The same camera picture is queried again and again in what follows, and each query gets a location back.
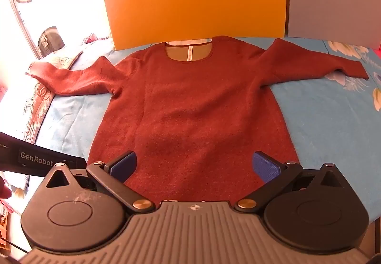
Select red knit sweater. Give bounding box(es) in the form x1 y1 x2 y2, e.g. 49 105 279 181
28 36 367 203

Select person's left hand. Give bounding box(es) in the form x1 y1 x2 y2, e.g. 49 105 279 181
0 177 12 199

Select pink patterned blanket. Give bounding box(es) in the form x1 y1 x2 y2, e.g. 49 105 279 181
0 50 84 145

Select black cable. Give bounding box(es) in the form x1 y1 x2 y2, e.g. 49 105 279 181
0 235 30 254

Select window frame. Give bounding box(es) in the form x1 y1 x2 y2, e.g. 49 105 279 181
0 0 43 60

